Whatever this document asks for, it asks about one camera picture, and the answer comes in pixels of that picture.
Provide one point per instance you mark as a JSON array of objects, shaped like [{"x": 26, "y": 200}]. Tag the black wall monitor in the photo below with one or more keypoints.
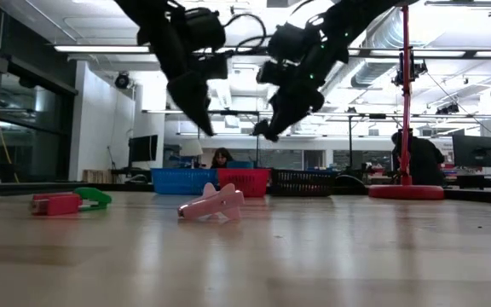
[{"x": 143, "y": 148}]

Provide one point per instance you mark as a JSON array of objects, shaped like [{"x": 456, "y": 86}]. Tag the black ceiling spotlight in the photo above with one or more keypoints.
[{"x": 122, "y": 80}]

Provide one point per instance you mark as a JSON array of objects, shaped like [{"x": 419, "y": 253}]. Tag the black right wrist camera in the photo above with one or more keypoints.
[{"x": 290, "y": 42}]

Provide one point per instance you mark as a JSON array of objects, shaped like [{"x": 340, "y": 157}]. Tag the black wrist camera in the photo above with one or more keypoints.
[
  {"x": 290, "y": 42},
  {"x": 205, "y": 30}
]

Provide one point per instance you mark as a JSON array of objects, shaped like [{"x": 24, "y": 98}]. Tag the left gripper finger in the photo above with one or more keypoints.
[
  {"x": 190, "y": 108},
  {"x": 206, "y": 115}
]

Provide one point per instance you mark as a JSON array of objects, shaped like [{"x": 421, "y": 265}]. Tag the wooden crate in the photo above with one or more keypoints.
[{"x": 96, "y": 176}]

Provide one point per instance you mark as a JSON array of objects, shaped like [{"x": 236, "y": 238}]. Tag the black plastic basket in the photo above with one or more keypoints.
[{"x": 296, "y": 182}]

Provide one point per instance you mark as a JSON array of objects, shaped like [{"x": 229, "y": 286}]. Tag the white lampshade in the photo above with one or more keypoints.
[{"x": 191, "y": 148}]

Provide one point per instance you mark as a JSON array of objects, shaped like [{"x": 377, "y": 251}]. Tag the red stapler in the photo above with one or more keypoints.
[{"x": 56, "y": 205}]

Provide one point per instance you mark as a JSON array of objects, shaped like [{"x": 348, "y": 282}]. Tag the red desk lamp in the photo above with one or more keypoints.
[{"x": 399, "y": 192}]

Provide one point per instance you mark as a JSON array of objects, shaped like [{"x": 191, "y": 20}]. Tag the person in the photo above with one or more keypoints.
[
  {"x": 222, "y": 158},
  {"x": 424, "y": 162}
]

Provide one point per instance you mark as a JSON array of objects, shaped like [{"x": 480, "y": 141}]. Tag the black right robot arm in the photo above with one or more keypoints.
[{"x": 356, "y": 21}]

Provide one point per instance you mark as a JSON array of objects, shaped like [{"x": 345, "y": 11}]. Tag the black desk monitor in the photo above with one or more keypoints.
[{"x": 475, "y": 151}]

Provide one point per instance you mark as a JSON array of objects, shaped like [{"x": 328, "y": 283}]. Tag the green stapler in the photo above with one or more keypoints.
[{"x": 94, "y": 195}]

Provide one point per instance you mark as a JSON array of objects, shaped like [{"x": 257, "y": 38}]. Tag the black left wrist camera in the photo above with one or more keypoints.
[{"x": 205, "y": 30}]

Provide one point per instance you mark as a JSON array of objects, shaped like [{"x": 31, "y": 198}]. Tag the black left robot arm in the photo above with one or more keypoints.
[{"x": 156, "y": 21}]

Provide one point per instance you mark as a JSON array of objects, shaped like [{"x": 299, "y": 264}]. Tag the blue plastic basket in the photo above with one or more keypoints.
[{"x": 181, "y": 181}]

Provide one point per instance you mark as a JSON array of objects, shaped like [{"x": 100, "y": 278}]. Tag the black aluminium table frame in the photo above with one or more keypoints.
[{"x": 484, "y": 197}]

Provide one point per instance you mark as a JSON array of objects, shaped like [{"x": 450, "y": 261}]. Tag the red plastic basket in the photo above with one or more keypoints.
[{"x": 250, "y": 181}]

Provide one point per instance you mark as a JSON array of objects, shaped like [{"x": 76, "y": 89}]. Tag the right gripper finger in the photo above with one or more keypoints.
[
  {"x": 288, "y": 121},
  {"x": 271, "y": 117}
]

